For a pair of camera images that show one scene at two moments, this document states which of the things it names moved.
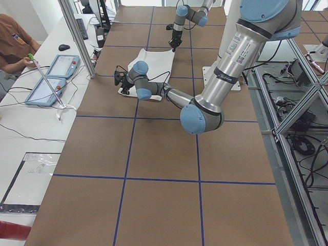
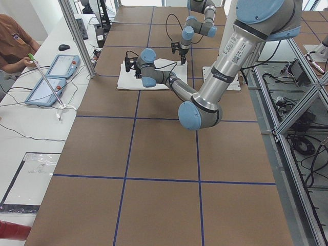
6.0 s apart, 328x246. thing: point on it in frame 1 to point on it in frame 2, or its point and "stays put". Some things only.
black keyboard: (82, 28) stays put
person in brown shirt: (15, 45) stays put
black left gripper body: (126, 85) to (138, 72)
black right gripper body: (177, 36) to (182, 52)
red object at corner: (13, 231) stays put
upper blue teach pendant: (64, 66) stays put
